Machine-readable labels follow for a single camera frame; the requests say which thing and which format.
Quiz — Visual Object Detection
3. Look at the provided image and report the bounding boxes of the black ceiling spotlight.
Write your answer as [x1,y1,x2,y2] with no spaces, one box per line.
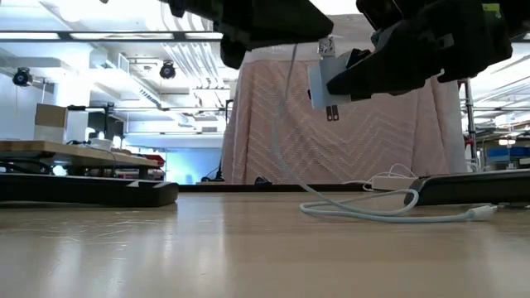
[12,67,33,88]
[159,60,177,81]

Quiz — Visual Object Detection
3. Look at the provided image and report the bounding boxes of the black aluminium rig frame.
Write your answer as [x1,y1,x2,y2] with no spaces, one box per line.
[177,184,373,193]

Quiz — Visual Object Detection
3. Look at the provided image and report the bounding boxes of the white power strip cord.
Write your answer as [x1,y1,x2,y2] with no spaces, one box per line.
[342,162,418,192]

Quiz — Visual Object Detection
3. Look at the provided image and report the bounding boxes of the pink chevron cloth covered cart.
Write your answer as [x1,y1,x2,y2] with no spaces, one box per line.
[221,41,470,186]

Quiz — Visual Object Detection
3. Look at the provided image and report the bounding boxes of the wide black power strip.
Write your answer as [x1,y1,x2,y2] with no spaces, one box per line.
[0,172,180,209]

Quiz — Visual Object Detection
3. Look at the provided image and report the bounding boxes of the white USB cable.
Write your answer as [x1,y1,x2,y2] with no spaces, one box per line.
[271,43,499,224]

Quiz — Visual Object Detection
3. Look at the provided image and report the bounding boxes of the white power strip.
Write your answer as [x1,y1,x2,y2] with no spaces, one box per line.
[370,175,418,192]

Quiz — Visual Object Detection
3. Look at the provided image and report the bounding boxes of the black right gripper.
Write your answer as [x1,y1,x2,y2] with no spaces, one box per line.
[325,0,514,103]

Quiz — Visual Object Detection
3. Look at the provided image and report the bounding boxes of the red item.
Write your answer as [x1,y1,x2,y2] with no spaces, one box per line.
[142,153,166,167]

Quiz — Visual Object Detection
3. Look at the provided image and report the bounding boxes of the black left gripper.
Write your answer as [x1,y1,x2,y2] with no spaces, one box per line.
[159,0,335,70]

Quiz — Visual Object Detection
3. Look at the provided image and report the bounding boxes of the narrow black power strip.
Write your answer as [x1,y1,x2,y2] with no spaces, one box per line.
[403,168,530,207]

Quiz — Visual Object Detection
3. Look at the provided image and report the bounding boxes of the cardboard box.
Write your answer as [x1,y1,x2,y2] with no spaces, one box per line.
[34,103,69,127]

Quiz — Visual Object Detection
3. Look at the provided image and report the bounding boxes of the wooden side table metal legs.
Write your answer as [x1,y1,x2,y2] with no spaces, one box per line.
[0,139,163,180]

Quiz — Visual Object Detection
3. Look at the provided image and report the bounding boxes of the white 20W charger adapter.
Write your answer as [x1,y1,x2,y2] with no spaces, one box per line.
[308,51,353,123]

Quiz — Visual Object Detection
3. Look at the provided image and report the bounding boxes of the blue storage bins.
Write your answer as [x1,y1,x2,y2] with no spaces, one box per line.
[486,147,530,166]

